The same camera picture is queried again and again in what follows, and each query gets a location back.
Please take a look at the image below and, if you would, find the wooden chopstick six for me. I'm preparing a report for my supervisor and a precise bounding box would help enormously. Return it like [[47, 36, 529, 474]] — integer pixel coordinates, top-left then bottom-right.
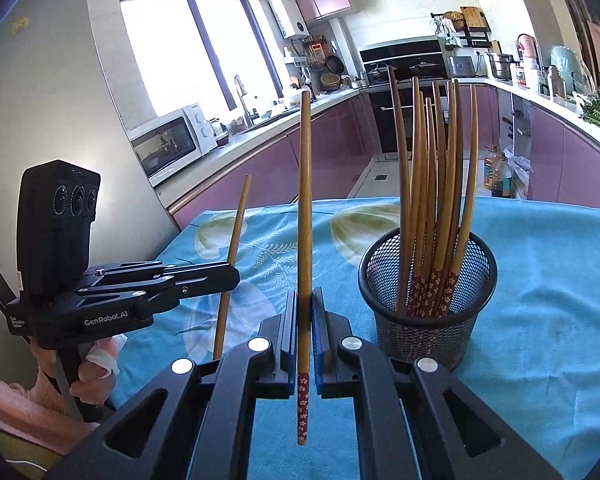
[[438, 84, 479, 316]]

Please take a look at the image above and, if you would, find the wooden chopstick four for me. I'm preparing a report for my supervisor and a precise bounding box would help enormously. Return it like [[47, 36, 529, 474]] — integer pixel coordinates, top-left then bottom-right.
[[424, 98, 437, 318]]

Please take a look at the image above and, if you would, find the wooden chopstick three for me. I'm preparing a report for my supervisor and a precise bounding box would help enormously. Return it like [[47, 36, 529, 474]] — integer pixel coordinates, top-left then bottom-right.
[[414, 92, 429, 315]]

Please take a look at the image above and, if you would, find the wooden chopstick five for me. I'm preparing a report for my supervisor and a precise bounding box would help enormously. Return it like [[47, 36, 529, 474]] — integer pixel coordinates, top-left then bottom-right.
[[432, 79, 457, 318]]

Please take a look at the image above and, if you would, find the wooden chopstick eight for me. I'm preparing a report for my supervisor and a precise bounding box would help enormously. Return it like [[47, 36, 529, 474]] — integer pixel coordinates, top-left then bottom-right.
[[297, 90, 312, 445]]

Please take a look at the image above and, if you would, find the pink sleeve left forearm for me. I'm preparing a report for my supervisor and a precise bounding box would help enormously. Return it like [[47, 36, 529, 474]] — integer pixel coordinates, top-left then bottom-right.
[[0, 361, 98, 479]]

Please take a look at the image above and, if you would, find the kitchen window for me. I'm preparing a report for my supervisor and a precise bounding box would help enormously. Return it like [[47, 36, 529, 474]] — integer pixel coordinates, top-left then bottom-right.
[[120, 0, 284, 119]]

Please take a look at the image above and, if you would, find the person left hand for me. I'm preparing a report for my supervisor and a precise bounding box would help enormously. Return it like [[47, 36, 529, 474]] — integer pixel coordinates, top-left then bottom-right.
[[27, 335, 128, 414]]

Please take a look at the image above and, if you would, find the black mesh pen cup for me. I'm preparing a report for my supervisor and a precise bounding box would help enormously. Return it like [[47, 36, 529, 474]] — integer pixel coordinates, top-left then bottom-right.
[[358, 229, 498, 370]]

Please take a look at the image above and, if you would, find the grey refrigerator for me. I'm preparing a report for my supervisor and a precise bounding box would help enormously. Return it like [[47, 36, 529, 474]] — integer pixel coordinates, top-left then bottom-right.
[[0, 0, 176, 287]]

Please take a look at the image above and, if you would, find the white microwave oven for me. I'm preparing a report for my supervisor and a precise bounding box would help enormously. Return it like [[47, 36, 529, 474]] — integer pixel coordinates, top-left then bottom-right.
[[128, 104, 218, 188]]

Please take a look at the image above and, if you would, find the blue floral tablecloth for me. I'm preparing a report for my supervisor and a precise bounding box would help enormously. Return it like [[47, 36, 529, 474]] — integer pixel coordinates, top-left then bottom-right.
[[111, 197, 600, 479]]

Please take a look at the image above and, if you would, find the chrome sink faucet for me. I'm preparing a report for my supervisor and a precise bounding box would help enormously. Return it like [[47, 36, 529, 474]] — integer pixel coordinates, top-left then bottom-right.
[[234, 74, 253, 127]]

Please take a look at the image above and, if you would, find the cooking oil bottle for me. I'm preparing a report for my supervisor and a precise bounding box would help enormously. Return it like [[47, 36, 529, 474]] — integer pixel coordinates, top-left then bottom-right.
[[483, 145, 500, 191]]

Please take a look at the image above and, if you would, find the black built-in oven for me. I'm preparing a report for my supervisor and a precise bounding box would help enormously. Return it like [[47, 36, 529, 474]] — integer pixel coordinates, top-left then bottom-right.
[[368, 88, 413, 154]]

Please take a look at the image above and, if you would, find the dark soy sauce bottle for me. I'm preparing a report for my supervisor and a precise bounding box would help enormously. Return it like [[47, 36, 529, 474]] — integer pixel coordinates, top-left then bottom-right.
[[492, 154, 513, 198]]

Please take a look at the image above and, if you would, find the white water heater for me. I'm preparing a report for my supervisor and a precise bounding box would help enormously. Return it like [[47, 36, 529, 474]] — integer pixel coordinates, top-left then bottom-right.
[[268, 0, 310, 40]]

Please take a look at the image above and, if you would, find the black range hood stove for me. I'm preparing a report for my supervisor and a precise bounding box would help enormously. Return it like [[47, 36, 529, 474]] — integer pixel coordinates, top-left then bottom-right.
[[360, 36, 448, 86]]

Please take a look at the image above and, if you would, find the steel stock pot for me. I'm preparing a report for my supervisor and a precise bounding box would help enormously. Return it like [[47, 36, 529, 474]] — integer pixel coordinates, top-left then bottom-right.
[[486, 52, 515, 81]]

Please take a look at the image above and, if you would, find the black wall spice rack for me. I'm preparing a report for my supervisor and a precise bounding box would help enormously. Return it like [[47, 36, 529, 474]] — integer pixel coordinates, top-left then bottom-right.
[[430, 6, 492, 52]]

